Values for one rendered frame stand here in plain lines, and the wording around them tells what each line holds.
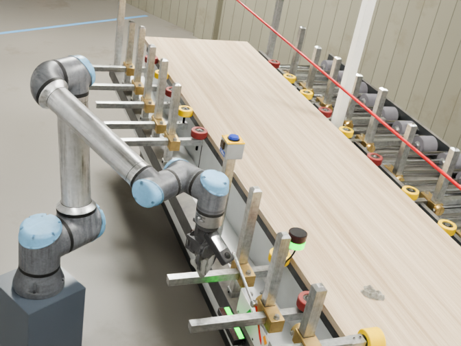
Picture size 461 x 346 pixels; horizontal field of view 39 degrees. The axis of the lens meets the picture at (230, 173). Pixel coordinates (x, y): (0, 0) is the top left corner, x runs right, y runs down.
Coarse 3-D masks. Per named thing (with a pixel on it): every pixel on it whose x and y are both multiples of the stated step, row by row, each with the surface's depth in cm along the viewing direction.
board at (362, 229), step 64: (192, 64) 396; (256, 64) 416; (256, 128) 328; (320, 128) 341; (320, 192) 280; (384, 192) 290; (320, 256) 238; (384, 256) 245; (448, 256) 252; (384, 320) 212; (448, 320) 217
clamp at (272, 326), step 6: (258, 300) 215; (258, 306) 216; (264, 306) 212; (270, 306) 213; (276, 306) 214; (264, 312) 211; (270, 312) 210; (276, 312) 211; (270, 318) 208; (282, 318) 209; (264, 324) 211; (270, 324) 207; (276, 324) 208; (282, 324) 209; (270, 330) 208; (276, 330) 209; (282, 330) 210
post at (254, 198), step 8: (248, 192) 222; (256, 192) 219; (248, 200) 223; (256, 200) 221; (248, 208) 223; (256, 208) 223; (248, 216) 223; (256, 216) 225; (248, 224) 225; (240, 232) 230; (248, 232) 227; (240, 240) 231; (248, 240) 229; (240, 248) 231; (248, 248) 231; (240, 256) 232; (232, 280) 239; (232, 288) 239; (240, 288) 240
